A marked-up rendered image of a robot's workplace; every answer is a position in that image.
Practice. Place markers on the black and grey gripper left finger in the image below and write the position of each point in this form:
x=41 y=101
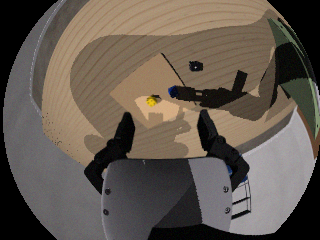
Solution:
x=116 y=148

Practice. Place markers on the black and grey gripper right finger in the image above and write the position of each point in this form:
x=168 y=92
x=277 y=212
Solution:
x=219 y=148

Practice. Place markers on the blue die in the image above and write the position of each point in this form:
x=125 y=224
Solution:
x=173 y=91

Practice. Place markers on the yellow die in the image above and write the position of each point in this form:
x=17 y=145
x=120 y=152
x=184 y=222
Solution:
x=151 y=101

